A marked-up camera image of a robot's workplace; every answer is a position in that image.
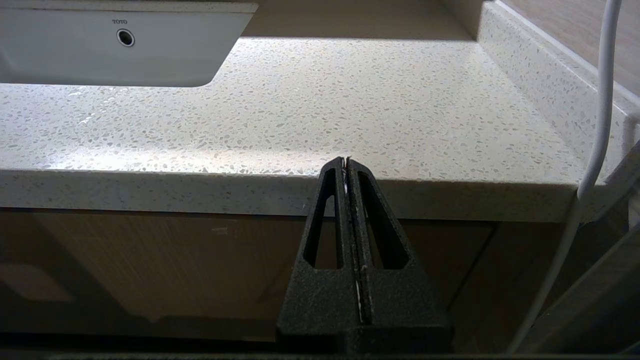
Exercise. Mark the white ceramic sink basin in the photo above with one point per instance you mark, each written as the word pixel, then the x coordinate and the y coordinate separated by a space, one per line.
pixel 65 55

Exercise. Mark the wooden vanity cabinet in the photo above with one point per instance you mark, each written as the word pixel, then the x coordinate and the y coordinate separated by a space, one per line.
pixel 175 260

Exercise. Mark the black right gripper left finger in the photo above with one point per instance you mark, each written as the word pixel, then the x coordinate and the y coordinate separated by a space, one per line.
pixel 325 300

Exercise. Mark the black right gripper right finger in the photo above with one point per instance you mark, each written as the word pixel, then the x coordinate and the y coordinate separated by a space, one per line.
pixel 400 300

